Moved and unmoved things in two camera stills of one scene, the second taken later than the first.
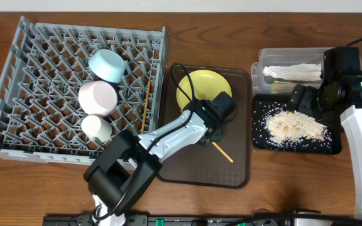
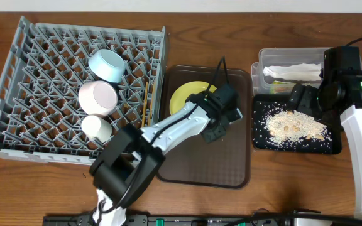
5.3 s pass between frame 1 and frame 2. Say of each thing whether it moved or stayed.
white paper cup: stayed
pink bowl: stayed
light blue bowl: stayed
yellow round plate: moved
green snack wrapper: stayed
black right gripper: stayed
